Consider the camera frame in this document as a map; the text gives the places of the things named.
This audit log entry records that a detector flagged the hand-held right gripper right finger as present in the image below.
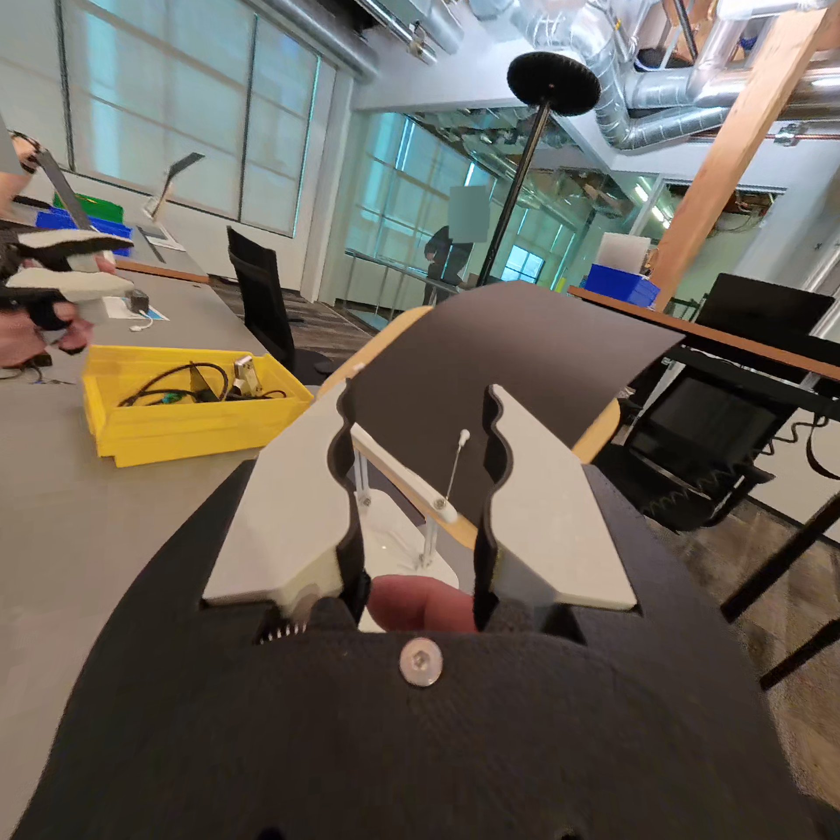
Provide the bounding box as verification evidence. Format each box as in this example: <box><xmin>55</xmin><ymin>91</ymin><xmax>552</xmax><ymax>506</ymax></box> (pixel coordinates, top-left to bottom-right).
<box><xmin>470</xmin><ymin>385</ymin><xmax>640</xmax><ymax>624</ymax></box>

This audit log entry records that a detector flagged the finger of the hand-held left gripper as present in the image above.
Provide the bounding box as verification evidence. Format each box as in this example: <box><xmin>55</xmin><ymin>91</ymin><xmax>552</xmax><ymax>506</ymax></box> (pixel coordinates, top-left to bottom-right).
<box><xmin>4</xmin><ymin>269</ymin><xmax>135</xmax><ymax>305</ymax></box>
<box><xmin>7</xmin><ymin>230</ymin><xmax>135</xmax><ymax>263</ymax></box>

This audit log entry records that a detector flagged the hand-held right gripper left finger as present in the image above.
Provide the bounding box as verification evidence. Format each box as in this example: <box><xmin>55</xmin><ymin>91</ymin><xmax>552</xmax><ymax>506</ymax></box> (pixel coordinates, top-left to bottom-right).
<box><xmin>204</xmin><ymin>381</ymin><xmax>375</xmax><ymax>618</ymax></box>

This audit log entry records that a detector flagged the yellow plastic bin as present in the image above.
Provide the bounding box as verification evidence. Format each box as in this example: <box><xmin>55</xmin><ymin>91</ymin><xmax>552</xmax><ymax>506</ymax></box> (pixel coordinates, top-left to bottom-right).
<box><xmin>82</xmin><ymin>344</ymin><xmax>319</xmax><ymax>469</ymax></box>

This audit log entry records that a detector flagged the black braided hdmi cable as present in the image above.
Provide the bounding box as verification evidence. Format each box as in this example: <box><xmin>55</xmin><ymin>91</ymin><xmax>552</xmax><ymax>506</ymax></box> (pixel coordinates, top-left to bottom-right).
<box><xmin>119</xmin><ymin>361</ymin><xmax>283</xmax><ymax>410</ymax></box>

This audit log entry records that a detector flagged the person's left hand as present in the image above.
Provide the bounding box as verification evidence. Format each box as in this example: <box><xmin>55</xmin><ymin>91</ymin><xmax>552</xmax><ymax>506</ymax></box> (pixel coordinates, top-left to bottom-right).
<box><xmin>0</xmin><ymin>297</ymin><xmax>95</xmax><ymax>368</ymax></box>

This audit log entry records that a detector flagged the person's right hand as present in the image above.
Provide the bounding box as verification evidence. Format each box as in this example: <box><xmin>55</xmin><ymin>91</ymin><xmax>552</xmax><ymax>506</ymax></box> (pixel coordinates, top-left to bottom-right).
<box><xmin>365</xmin><ymin>575</ymin><xmax>476</xmax><ymax>634</ymax></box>

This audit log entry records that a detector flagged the green plastic bin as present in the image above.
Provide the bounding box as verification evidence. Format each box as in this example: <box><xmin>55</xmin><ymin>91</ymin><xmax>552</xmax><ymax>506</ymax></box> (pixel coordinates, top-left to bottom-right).
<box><xmin>50</xmin><ymin>193</ymin><xmax>126</xmax><ymax>224</ymax></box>

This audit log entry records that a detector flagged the white stand base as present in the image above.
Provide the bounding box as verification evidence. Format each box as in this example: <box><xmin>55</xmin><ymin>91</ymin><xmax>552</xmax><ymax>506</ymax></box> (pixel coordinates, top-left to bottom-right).
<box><xmin>357</xmin><ymin>506</ymin><xmax>463</xmax><ymax>598</ymax></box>

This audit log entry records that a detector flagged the white board holder bar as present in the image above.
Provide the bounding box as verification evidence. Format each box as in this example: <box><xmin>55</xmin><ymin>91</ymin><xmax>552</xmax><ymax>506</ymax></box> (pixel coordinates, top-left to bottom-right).
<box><xmin>348</xmin><ymin>423</ymin><xmax>463</xmax><ymax>526</ymax></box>

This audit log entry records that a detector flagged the black board with wooden edge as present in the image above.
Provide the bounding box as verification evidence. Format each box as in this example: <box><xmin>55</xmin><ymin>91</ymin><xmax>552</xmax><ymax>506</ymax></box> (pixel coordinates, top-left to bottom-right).
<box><xmin>319</xmin><ymin>280</ymin><xmax>686</xmax><ymax>526</ymax></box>

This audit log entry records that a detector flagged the black office chair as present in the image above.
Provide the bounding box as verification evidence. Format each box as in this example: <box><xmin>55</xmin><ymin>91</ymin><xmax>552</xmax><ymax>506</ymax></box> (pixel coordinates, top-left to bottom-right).
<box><xmin>598</xmin><ymin>273</ymin><xmax>840</xmax><ymax>532</ymax></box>
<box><xmin>226</xmin><ymin>226</ymin><xmax>329</xmax><ymax>384</ymax></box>

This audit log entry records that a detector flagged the small blue bin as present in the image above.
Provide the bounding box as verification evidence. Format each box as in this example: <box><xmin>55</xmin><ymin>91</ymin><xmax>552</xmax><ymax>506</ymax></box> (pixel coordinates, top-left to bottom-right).
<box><xmin>584</xmin><ymin>263</ymin><xmax>661</xmax><ymax>311</ymax></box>

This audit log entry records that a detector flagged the wooden top desk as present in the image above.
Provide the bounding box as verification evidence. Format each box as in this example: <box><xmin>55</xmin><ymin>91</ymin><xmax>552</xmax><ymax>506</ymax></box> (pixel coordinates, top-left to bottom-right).
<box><xmin>567</xmin><ymin>287</ymin><xmax>840</xmax><ymax>395</ymax></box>

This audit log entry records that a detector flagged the black stand pole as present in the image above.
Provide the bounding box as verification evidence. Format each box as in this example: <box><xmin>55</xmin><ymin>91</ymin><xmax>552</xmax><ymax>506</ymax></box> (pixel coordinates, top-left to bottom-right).
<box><xmin>473</xmin><ymin>50</ymin><xmax>602</xmax><ymax>290</ymax></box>

